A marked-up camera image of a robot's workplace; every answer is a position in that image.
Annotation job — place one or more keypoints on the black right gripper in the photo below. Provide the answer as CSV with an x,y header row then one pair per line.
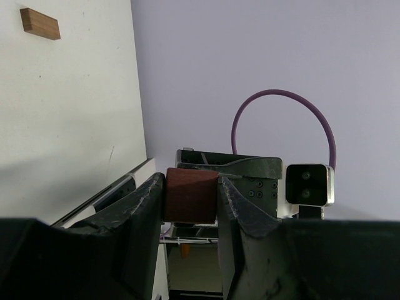
x,y
256,178

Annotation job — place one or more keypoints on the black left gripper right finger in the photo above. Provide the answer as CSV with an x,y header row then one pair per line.
x,y
262,257

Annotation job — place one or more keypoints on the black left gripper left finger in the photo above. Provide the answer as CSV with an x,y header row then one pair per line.
x,y
109,255

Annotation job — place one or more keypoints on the reddish brown cube block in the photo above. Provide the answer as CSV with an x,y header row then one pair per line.
x,y
190,196

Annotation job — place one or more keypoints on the walnut base block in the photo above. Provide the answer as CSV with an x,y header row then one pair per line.
x,y
39,24

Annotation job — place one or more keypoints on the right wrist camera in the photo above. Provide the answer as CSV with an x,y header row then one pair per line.
x,y
311,188

